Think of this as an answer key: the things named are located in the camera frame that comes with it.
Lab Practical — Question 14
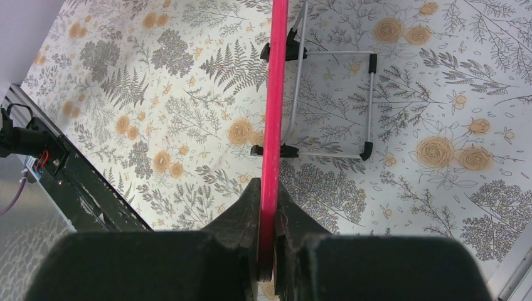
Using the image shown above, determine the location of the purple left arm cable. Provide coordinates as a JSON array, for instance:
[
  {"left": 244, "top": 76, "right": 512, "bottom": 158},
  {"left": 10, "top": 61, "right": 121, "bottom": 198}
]
[{"left": 0, "top": 174, "right": 30, "bottom": 218}]

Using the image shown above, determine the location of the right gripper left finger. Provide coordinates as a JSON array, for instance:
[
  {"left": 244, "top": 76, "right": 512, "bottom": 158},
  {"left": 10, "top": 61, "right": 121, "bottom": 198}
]
[{"left": 25, "top": 178, "right": 261, "bottom": 300}]

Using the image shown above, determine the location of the wire whiteboard stand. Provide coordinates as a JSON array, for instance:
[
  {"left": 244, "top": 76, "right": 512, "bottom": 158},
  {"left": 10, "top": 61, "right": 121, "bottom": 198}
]
[{"left": 250, "top": 0, "right": 378, "bottom": 162}]

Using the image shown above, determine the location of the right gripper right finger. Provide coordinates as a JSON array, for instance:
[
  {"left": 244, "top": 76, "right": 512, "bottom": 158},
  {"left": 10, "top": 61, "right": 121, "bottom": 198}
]
[{"left": 274, "top": 187, "right": 491, "bottom": 300}]

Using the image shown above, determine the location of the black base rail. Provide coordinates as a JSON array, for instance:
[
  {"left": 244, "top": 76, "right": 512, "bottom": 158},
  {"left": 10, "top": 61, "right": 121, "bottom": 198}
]
[{"left": 1, "top": 103, "right": 151, "bottom": 231}]

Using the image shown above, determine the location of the pink framed whiteboard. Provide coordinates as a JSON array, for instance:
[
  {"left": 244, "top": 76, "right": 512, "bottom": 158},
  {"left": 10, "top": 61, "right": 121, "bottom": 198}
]
[{"left": 257, "top": 1, "right": 289, "bottom": 282}]

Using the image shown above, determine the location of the floral table mat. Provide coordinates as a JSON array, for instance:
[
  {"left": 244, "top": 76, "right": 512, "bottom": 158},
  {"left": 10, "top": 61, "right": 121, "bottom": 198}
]
[{"left": 21, "top": 1, "right": 531, "bottom": 299}]

